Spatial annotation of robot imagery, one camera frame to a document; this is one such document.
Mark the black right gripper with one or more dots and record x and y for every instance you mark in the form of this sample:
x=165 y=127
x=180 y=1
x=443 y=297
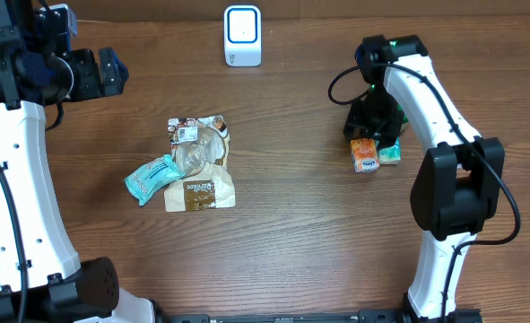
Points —
x=389 y=134

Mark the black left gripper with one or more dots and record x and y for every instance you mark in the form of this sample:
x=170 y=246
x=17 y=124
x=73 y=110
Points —
x=109 y=71

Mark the small orange tissue pack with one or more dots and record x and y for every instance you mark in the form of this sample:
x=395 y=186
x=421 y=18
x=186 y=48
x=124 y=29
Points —
x=364 y=155

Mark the small teal tissue pack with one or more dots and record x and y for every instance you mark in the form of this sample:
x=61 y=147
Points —
x=390 y=155

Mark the teal wet wipes pack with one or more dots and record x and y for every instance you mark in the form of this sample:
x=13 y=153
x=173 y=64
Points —
x=144 y=182

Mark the beige brown snack bag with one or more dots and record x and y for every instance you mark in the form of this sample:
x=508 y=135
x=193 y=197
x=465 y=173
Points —
x=200 y=148

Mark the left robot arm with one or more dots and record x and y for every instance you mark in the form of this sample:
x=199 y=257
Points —
x=42 y=278

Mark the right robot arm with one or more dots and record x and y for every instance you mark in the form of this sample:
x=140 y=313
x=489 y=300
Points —
x=457 y=186

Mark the cardboard backboard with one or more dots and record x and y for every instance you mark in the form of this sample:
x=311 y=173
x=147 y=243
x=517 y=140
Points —
x=210 y=10

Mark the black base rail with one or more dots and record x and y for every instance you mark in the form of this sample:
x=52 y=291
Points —
x=282 y=318

